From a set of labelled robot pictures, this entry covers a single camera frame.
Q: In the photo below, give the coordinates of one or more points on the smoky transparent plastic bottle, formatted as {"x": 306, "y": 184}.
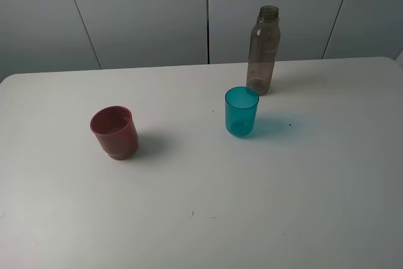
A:
{"x": 263, "y": 47}

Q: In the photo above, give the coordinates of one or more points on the teal translucent plastic cup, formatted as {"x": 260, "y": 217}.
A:
{"x": 241, "y": 104}

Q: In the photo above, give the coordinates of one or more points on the red plastic cup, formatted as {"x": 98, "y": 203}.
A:
{"x": 115, "y": 131}

